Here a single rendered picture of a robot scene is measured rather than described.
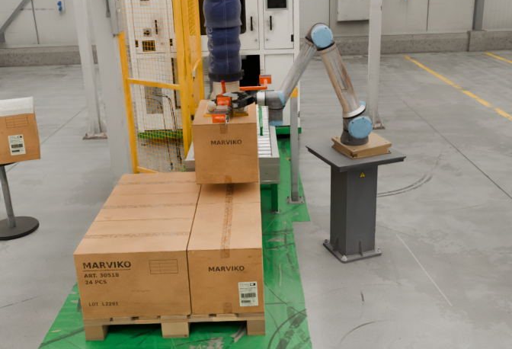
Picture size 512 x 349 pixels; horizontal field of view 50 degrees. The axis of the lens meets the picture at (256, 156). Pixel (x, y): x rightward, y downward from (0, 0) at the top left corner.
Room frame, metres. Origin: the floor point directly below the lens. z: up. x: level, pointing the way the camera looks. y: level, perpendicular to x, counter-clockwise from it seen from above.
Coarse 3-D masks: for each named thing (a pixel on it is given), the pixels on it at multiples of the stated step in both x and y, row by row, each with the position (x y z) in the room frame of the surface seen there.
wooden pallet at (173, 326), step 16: (96, 320) 2.60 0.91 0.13; (112, 320) 2.61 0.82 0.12; (128, 320) 2.60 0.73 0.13; (144, 320) 2.60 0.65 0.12; (160, 320) 2.60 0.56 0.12; (176, 320) 2.60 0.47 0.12; (192, 320) 2.60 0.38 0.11; (208, 320) 2.60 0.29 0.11; (224, 320) 2.60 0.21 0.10; (240, 320) 2.60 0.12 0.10; (256, 320) 2.60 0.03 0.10; (96, 336) 2.60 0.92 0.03; (176, 336) 2.60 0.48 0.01
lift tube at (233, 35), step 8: (208, 32) 3.53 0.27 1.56; (216, 32) 3.49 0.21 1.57; (224, 32) 3.48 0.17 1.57; (232, 32) 3.50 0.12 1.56; (208, 40) 3.57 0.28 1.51; (216, 40) 3.49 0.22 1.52; (224, 40) 3.48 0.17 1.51; (232, 40) 3.50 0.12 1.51; (208, 48) 3.55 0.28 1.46; (216, 48) 3.49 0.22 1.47; (224, 48) 3.48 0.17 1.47; (232, 48) 3.50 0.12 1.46; (216, 56) 3.50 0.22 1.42; (224, 56) 3.49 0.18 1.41; (232, 56) 3.51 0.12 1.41; (240, 56) 3.58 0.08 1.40; (216, 64) 3.50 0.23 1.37; (224, 64) 3.48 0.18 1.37; (232, 64) 3.50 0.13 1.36; (240, 64) 3.55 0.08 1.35; (216, 72) 3.50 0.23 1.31; (224, 72) 3.49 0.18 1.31; (232, 72) 3.50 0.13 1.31; (216, 80) 3.50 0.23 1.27; (224, 80) 3.49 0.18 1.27; (232, 80) 3.50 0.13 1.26
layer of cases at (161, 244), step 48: (144, 192) 3.43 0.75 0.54; (192, 192) 3.40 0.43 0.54; (240, 192) 3.37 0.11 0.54; (96, 240) 2.75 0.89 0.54; (144, 240) 2.73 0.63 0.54; (192, 240) 2.71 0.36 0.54; (240, 240) 2.69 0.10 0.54; (96, 288) 2.60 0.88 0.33; (144, 288) 2.60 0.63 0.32; (192, 288) 2.60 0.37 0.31; (240, 288) 2.60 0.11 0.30
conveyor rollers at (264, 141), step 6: (258, 108) 5.63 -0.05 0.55; (264, 108) 5.62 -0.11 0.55; (258, 114) 5.43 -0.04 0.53; (264, 114) 5.36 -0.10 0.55; (258, 120) 5.17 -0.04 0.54; (264, 120) 5.16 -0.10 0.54; (258, 126) 4.98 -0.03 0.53; (264, 126) 4.91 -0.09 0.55; (258, 132) 4.80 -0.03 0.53; (264, 132) 4.80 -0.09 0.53; (258, 138) 4.56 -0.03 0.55; (264, 138) 4.55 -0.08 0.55; (258, 144) 4.44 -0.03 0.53; (264, 144) 4.38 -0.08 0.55; (258, 150) 4.26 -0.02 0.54; (264, 150) 4.26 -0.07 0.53; (270, 150) 4.28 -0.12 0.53; (258, 156) 4.09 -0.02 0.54
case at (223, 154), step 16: (256, 112) 3.51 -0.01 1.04; (192, 128) 3.28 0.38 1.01; (208, 128) 3.28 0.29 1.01; (224, 128) 3.28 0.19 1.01; (240, 128) 3.28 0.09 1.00; (256, 128) 3.28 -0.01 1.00; (208, 144) 3.29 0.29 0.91; (224, 144) 3.28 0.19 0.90; (240, 144) 3.28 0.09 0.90; (256, 144) 3.28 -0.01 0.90; (208, 160) 3.29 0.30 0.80; (224, 160) 3.29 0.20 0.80; (240, 160) 3.29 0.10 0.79; (256, 160) 3.29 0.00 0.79; (208, 176) 3.29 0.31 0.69; (224, 176) 3.29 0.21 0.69; (240, 176) 3.29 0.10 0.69; (256, 176) 3.29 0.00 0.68
